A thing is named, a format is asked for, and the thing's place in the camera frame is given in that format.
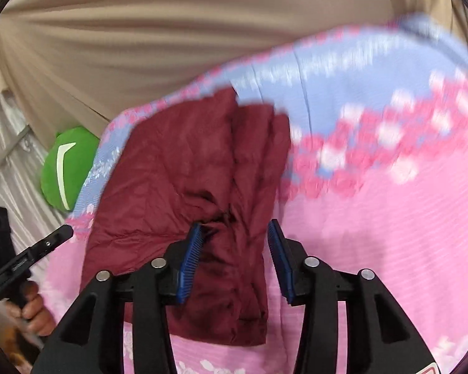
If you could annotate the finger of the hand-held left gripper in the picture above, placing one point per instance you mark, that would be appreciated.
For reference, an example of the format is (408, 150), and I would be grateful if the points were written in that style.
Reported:
(52, 239)

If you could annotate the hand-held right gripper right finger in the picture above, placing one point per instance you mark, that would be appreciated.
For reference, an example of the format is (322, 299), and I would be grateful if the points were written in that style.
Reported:
(277, 261)

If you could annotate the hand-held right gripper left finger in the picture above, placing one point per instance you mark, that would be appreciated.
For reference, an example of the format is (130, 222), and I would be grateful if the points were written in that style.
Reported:
(188, 265)

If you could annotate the maroon quilted jacket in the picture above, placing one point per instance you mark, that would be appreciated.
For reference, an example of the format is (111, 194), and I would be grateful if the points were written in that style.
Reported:
(179, 171)

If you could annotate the person's left hand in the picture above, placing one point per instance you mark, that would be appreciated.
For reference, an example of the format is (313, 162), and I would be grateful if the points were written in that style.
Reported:
(35, 311)

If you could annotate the green pillow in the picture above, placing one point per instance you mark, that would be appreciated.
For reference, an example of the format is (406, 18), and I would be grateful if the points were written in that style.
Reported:
(68, 163)

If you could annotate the silvery white curtain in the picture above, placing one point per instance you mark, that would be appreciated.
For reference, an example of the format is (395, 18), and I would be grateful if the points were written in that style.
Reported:
(11, 144)

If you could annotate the floral pink and blue bedsheet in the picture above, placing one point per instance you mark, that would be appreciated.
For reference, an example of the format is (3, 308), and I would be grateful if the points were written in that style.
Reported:
(374, 202)

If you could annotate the beige curtain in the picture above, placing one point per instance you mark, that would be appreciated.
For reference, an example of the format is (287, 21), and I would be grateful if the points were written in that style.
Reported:
(179, 39)

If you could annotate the grey metal frame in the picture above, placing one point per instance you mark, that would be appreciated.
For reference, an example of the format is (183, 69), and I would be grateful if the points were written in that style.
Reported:
(11, 148)

